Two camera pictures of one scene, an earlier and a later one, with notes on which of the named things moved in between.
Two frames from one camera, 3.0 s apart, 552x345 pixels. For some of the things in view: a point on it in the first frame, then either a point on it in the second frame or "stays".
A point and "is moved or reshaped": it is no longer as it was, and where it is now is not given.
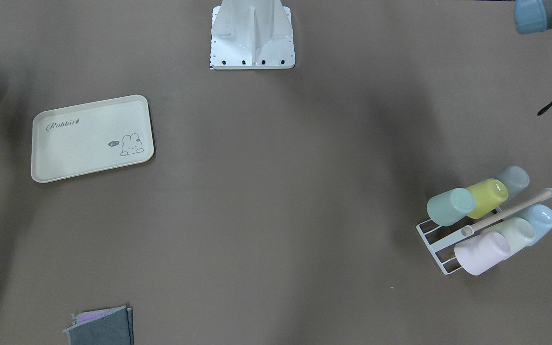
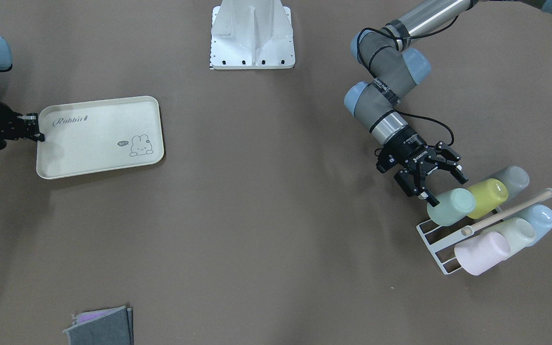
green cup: x=448 y=208 stays
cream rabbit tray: x=85 y=139 is moved or reshaped
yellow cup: x=489 y=194 stays
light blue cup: x=543 y=218 stays
